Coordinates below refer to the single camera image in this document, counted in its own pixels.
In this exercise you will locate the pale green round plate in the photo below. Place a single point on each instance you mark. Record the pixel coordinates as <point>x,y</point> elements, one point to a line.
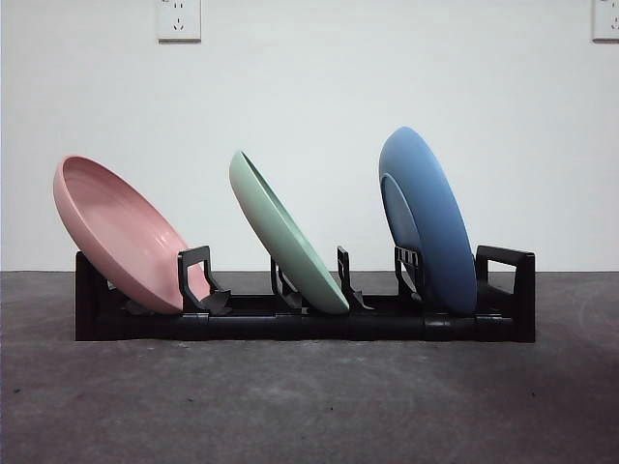
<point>285,246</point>

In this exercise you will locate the blue round plate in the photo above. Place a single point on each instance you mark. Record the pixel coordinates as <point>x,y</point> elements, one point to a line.
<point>435,217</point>

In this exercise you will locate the pink round plate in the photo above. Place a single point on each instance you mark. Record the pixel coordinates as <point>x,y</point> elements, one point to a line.
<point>111,227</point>

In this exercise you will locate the black plastic dish rack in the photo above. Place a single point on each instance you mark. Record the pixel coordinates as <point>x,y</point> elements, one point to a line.
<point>338,329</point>

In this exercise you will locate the white wall socket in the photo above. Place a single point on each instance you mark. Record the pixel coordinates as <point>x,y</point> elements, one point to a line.
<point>178,19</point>
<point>607,19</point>

